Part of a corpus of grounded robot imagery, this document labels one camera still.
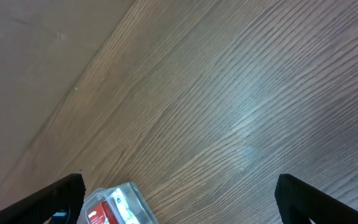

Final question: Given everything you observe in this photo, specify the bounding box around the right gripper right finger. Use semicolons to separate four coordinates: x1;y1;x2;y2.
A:
275;174;358;224

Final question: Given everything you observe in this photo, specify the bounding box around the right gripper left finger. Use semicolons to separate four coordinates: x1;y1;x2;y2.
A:
0;173;86;224

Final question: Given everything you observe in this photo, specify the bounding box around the red medicine box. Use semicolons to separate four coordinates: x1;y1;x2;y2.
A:
87;201;119;224

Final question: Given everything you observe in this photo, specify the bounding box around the clear plastic container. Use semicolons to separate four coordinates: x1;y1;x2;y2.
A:
77;182;158;224

